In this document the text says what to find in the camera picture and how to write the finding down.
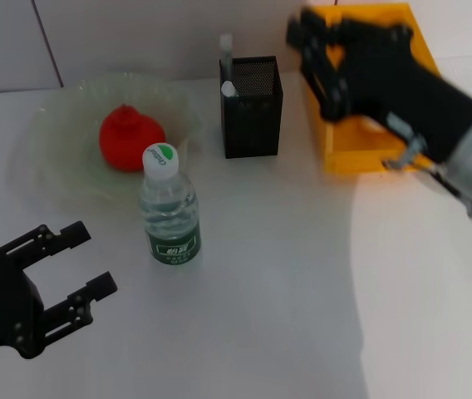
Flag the red tomato-shaped toy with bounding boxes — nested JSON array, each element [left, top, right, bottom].
[[97, 103, 167, 173]]

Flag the green glass fruit plate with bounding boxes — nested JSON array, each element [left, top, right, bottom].
[[9, 71, 206, 217]]

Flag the black mesh pen holder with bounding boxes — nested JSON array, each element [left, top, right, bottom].
[[219, 55, 283, 160]]

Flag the right arm metal cable connector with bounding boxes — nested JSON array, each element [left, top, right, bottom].
[[380, 111, 464, 199]]

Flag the grey marker pen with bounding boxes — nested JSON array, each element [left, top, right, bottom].
[[219, 33, 235, 83]]

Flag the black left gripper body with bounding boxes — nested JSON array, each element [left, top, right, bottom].
[[0, 246, 49, 362]]

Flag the green label water bottle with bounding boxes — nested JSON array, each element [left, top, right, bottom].
[[139, 142, 202, 267]]

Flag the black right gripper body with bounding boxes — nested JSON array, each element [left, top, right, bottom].
[[337, 18, 472, 164]]

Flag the yellow plastic bin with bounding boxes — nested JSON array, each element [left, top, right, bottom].
[[305, 2, 443, 175]]

